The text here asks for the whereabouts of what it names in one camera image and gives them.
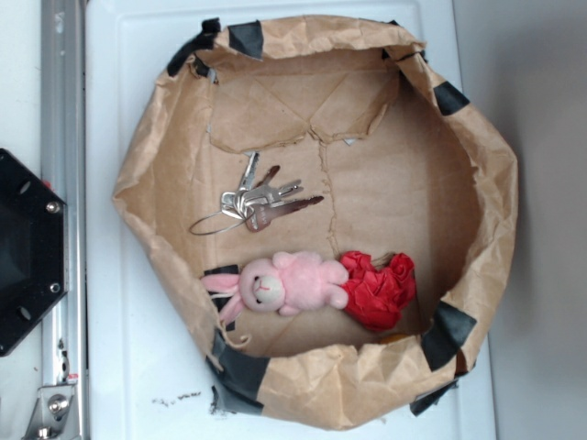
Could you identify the pink plush bunny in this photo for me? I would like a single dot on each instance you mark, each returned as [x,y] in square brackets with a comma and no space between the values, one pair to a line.
[286,283]

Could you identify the aluminium frame rail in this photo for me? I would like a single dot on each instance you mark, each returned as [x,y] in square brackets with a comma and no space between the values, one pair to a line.
[64,344]

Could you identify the red crumpled paper ball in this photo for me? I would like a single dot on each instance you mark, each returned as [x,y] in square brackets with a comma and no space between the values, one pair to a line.
[378,296]

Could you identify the brown paper bag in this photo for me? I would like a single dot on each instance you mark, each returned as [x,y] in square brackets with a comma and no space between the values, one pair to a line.
[405,163]

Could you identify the orange object under bag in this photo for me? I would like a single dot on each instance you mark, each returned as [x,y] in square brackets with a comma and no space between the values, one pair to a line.
[393,338]

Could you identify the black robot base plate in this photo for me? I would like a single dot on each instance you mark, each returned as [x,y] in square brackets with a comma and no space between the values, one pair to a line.
[32,251]

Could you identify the silver keys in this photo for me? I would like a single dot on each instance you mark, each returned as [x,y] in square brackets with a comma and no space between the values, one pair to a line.
[253,205]

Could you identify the white plastic tray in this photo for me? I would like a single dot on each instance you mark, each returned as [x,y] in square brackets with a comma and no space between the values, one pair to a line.
[147,378]

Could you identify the metal corner bracket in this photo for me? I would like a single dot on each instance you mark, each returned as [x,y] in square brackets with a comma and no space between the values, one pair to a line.
[55,414]

